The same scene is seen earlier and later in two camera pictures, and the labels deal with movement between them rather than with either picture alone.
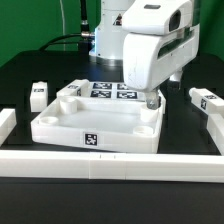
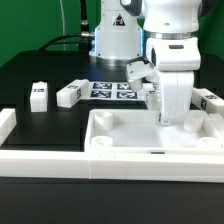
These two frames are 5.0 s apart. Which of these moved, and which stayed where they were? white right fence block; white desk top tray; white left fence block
Moved: white desk top tray
Stayed: white left fence block; white right fence block
